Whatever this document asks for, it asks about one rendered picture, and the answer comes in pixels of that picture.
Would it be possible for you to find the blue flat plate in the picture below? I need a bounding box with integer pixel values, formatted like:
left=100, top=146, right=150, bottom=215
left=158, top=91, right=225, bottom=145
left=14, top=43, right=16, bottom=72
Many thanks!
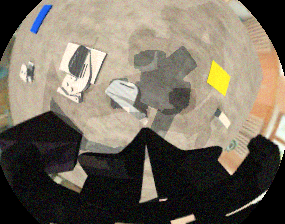
left=30, top=4, right=53, bottom=34

